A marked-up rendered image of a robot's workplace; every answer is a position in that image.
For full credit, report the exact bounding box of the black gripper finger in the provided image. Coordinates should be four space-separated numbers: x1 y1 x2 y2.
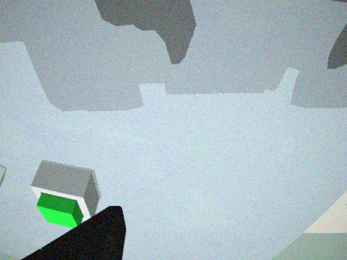
20 205 127 260

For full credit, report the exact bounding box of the green button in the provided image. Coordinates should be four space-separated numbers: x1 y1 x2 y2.
30 163 99 228

